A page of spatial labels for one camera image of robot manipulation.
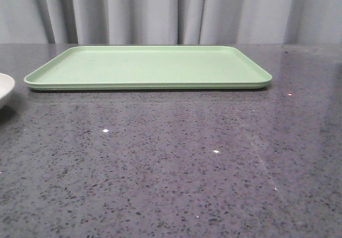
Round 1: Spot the light green plastic tray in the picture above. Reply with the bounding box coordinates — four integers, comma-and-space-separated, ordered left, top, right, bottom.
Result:
24, 45, 272, 91

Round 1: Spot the pale pink round plate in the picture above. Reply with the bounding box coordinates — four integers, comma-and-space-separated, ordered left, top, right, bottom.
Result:
0, 73, 15, 109

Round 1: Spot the grey pleated curtain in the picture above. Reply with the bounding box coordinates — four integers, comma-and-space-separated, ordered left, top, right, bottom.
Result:
1, 0, 341, 44

